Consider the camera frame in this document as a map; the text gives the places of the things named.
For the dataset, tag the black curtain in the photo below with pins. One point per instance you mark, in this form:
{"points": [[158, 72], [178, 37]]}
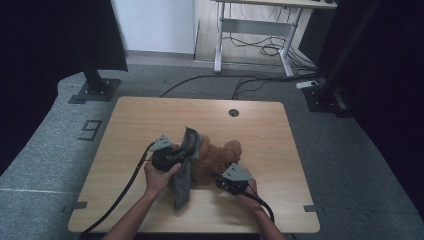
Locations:
{"points": [[390, 83], [50, 50]]}

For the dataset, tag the dark tape floor marking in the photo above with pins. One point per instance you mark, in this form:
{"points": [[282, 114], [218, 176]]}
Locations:
{"points": [[90, 130]]}

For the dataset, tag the person's left hand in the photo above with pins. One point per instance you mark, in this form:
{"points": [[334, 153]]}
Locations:
{"points": [[158, 181]]}

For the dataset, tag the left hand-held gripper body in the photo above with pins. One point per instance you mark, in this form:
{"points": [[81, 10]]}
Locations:
{"points": [[163, 158]]}

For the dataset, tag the grey tape strip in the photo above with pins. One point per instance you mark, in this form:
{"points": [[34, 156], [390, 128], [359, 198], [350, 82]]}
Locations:
{"points": [[76, 206], [313, 209]]}

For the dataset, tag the white power strip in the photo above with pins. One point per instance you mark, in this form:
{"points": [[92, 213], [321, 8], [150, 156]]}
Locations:
{"points": [[306, 84]]}

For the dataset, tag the person's right hand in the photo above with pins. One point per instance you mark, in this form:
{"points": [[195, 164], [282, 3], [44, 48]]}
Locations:
{"points": [[251, 200]]}

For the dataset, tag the white metal desk frame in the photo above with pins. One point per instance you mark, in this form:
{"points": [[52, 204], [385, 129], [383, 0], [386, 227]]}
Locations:
{"points": [[256, 28]]}

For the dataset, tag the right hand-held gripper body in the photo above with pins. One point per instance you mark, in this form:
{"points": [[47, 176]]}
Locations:
{"points": [[235, 181]]}

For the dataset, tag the brown teddy bear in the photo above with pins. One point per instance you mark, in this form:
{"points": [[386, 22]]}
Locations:
{"points": [[215, 160]]}

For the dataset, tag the black stand with base plate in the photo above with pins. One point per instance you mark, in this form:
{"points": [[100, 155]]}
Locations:
{"points": [[96, 88], [321, 98]]}

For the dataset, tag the grey felt cloth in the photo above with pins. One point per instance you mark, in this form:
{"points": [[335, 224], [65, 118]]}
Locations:
{"points": [[181, 186]]}

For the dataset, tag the black computer tower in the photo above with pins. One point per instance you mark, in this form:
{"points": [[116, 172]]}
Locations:
{"points": [[311, 36]]}

